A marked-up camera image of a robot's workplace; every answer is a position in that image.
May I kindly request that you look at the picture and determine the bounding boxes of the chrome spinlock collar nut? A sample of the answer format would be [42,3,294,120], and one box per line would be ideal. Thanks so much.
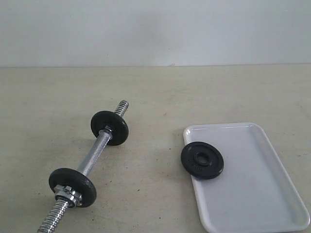
[54,184,82,208]

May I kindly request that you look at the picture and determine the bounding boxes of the white rectangular plastic tray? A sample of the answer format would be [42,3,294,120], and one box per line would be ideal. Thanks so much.
[183,122,310,233]

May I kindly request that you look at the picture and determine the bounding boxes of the chrome threaded dumbbell bar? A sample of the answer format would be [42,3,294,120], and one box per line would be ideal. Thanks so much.
[37,100,129,233]

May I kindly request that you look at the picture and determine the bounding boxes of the black weight plate far end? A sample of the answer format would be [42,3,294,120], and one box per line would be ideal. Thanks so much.
[90,111,129,146]

